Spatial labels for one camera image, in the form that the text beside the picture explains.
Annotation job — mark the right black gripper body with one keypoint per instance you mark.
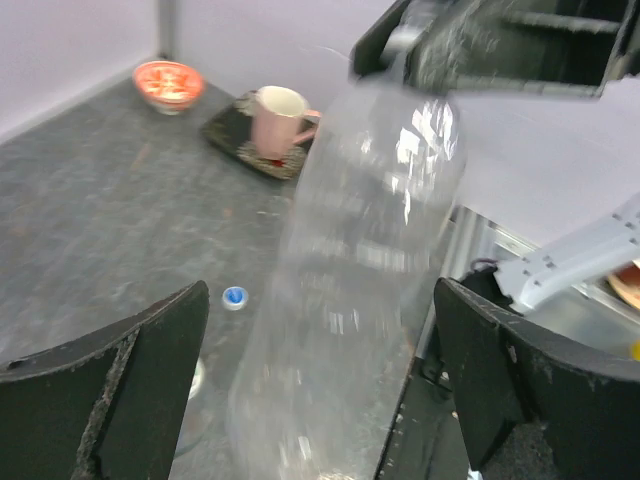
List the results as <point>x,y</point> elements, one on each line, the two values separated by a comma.
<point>572,44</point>

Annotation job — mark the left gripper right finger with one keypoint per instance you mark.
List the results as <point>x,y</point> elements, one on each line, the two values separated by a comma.
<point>533,404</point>

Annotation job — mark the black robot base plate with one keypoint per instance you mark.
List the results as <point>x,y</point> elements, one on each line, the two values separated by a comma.
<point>425,439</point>

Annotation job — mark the clear plastic bottle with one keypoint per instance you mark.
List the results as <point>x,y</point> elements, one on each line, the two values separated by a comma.
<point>318,385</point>

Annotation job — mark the dark floral square plate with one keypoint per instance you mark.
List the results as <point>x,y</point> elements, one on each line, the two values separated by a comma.
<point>229,131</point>

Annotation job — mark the pink white mug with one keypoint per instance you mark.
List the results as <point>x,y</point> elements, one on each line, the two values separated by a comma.
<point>278,115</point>

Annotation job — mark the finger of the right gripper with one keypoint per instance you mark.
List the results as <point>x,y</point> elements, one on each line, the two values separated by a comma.
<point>382,51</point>
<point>452,49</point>

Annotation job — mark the red patterned bowl right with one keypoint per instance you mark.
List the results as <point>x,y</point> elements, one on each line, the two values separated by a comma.
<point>169,87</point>

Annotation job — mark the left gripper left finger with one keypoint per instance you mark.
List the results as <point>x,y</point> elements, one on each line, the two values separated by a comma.
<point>109,404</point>

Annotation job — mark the blue white bottle cap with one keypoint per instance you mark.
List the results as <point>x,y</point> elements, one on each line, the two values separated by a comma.
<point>234,298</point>

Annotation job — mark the green label water bottle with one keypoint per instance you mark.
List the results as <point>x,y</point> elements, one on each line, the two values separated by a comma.
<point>197,416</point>

